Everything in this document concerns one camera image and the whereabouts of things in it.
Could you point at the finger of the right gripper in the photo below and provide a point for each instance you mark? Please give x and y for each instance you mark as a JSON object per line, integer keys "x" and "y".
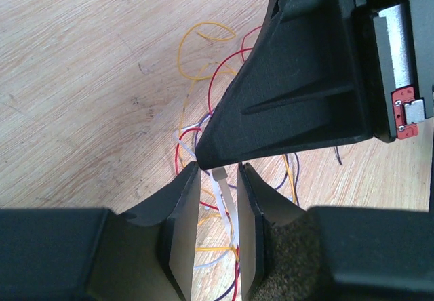
{"x": 300, "y": 88}

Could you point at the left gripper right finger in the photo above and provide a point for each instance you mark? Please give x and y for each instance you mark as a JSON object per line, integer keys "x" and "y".
{"x": 329, "y": 253}

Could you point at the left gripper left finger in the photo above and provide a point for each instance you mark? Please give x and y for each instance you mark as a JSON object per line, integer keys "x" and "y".
{"x": 144, "y": 253}

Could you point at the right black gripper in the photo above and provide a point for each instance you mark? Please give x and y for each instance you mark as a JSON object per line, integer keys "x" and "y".
{"x": 395, "y": 42}

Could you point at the white zip tie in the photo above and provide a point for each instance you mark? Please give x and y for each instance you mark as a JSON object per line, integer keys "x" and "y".
{"x": 220, "y": 188}

